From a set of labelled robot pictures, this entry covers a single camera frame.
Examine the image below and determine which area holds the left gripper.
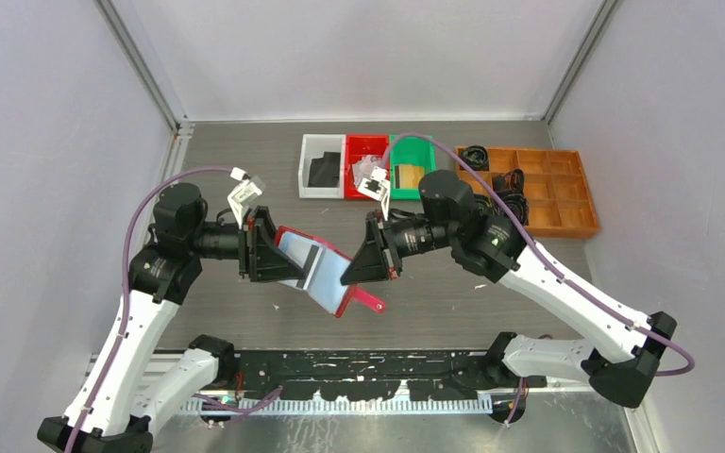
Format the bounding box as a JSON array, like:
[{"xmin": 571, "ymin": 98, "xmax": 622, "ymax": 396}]
[{"xmin": 187, "ymin": 206, "xmax": 307, "ymax": 281}]

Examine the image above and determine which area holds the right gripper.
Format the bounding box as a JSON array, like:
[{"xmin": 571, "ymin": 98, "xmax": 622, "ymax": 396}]
[{"xmin": 341, "ymin": 208, "xmax": 458, "ymax": 285}]

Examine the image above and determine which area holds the red card holder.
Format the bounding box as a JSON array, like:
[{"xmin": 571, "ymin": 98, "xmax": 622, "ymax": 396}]
[{"xmin": 276, "ymin": 226, "xmax": 386, "ymax": 318}]

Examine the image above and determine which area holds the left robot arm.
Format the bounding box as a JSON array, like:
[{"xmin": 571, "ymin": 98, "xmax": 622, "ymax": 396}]
[{"xmin": 37, "ymin": 183, "xmax": 304, "ymax": 452}]

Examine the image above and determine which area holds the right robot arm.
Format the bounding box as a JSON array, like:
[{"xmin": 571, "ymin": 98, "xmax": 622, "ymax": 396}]
[{"xmin": 341, "ymin": 170, "xmax": 677, "ymax": 408}]

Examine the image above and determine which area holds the silver card in red bin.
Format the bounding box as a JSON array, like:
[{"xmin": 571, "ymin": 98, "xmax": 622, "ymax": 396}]
[{"xmin": 351, "ymin": 155, "xmax": 381, "ymax": 187}]

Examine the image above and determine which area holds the gold card in green bin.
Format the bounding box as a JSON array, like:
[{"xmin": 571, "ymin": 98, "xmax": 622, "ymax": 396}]
[{"xmin": 395, "ymin": 163, "xmax": 426, "ymax": 190}]

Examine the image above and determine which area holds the black card in white bin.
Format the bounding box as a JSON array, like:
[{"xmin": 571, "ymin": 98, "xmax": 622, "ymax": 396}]
[{"xmin": 307, "ymin": 152, "xmax": 342, "ymax": 188}]

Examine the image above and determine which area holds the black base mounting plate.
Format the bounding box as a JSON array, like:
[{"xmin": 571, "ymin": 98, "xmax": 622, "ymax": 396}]
[{"xmin": 207, "ymin": 349, "xmax": 517, "ymax": 402}]

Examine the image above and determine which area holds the green plastic bin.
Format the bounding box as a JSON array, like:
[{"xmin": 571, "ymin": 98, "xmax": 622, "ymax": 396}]
[{"xmin": 389, "ymin": 138, "xmax": 437, "ymax": 200}]

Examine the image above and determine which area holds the red plastic bin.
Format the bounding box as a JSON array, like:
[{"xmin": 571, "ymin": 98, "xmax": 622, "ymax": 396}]
[{"xmin": 344, "ymin": 135, "xmax": 390, "ymax": 200}]

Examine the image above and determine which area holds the white plastic bin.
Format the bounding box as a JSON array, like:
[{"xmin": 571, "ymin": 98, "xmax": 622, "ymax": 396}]
[{"xmin": 297, "ymin": 134, "xmax": 346, "ymax": 199}]

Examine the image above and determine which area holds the rolled black belt lower left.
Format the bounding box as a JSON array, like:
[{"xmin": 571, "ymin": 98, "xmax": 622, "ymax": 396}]
[{"xmin": 474, "ymin": 193, "xmax": 497, "ymax": 215}]

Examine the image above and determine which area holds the rolled black belt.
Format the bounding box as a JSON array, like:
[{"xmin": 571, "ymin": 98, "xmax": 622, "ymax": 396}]
[
  {"xmin": 474, "ymin": 193, "xmax": 497, "ymax": 215},
  {"xmin": 500, "ymin": 193, "xmax": 530, "ymax": 226},
  {"xmin": 458, "ymin": 145, "xmax": 489, "ymax": 171},
  {"xmin": 492, "ymin": 169, "xmax": 525, "ymax": 196}
]

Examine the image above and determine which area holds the rolled black belt top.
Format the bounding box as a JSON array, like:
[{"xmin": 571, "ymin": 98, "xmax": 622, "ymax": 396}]
[{"xmin": 458, "ymin": 145, "xmax": 489, "ymax": 171}]

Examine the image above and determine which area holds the rolled black belt lower right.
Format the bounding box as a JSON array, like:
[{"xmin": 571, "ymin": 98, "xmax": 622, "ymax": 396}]
[{"xmin": 500, "ymin": 193, "xmax": 530, "ymax": 226}]

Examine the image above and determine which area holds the rolled black belt middle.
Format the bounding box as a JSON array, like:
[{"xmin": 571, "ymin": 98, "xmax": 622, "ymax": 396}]
[{"xmin": 492, "ymin": 169, "xmax": 525, "ymax": 196}]

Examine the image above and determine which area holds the orange compartment tray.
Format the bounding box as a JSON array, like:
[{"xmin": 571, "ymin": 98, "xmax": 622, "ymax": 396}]
[{"xmin": 474, "ymin": 146, "xmax": 599, "ymax": 239}]

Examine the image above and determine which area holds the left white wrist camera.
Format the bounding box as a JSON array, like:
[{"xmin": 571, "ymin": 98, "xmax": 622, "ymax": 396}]
[{"xmin": 227, "ymin": 167, "xmax": 265, "ymax": 219}]

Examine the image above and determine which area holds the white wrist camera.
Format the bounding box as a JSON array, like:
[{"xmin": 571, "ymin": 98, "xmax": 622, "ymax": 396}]
[
  {"xmin": 357, "ymin": 167, "xmax": 391, "ymax": 221},
  {"xmin": 227, "ymin": 167, "xmax": 265, "ymax": 219}
]

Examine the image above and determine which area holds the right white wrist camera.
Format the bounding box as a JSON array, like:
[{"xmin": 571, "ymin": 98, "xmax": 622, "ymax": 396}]
[{"xmin": 357, "ymin": 167, "xmax": 391, "ymax": 221}]

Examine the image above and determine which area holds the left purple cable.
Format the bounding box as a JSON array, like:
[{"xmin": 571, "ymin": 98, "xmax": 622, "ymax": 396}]
[{"xmin": 61, "ymin": 165, "xmax": 285, "ymax": 453}]

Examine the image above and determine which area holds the purple cable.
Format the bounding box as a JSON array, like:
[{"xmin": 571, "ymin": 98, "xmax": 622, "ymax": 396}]
[
  {"xmin": 379, "ymin": 132, "xmax": 697, "ymax": 428},
  {"xmin": 61, "ymin": 165, "xmax": 285, "ymax": 453}
]

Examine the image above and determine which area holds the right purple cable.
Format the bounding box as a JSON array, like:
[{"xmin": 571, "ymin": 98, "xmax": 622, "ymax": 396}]
[{"xmin": 379, "ymin": 132, "xmax": 697, "ymax": 428}]

